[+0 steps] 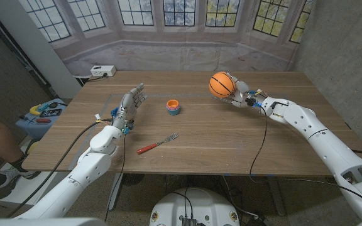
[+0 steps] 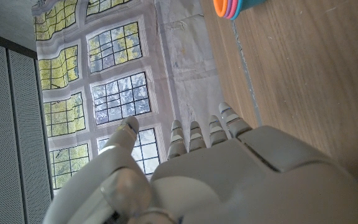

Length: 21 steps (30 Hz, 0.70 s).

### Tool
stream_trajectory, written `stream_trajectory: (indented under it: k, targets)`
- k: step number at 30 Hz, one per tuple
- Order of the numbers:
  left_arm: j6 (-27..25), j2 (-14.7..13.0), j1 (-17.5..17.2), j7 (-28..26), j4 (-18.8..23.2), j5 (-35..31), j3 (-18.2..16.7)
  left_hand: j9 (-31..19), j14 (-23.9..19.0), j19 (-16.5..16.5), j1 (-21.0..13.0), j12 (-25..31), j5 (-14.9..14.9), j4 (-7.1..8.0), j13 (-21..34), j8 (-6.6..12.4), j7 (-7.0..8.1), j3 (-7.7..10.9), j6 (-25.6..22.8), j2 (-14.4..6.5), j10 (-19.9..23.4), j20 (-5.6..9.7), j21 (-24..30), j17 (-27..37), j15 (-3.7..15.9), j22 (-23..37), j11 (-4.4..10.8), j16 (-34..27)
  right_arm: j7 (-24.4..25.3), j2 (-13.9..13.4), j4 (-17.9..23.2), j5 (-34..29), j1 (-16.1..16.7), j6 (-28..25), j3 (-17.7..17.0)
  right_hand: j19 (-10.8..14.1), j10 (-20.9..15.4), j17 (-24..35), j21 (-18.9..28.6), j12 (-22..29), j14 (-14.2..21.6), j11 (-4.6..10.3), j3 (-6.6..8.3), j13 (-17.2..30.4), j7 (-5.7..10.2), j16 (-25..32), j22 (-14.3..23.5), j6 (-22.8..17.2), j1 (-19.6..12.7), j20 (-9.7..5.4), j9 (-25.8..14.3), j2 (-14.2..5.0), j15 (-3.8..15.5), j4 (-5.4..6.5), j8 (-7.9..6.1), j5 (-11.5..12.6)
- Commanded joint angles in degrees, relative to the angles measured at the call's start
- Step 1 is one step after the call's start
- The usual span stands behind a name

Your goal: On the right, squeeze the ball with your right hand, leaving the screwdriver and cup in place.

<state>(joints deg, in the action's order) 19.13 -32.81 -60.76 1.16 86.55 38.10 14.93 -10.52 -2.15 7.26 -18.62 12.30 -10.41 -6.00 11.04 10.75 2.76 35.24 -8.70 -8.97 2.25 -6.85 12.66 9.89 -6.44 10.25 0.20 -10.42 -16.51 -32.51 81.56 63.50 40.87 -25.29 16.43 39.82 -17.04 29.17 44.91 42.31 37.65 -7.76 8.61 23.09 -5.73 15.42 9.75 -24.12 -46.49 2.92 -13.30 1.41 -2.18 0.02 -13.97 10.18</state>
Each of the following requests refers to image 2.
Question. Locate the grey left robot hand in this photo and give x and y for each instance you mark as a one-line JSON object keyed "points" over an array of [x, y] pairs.
{"points": [[228, 180]]}

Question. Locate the printed bay window backdrop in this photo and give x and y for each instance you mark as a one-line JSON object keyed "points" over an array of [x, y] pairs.
{"points": [[120, 62]]}

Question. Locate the stacked colourful plastic cups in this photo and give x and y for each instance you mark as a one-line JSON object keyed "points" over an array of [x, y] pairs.
{"points": [[241, 6]]}

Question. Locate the grey perforated panel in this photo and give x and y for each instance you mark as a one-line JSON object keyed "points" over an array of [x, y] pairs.
{"points": [[8, 140]]}

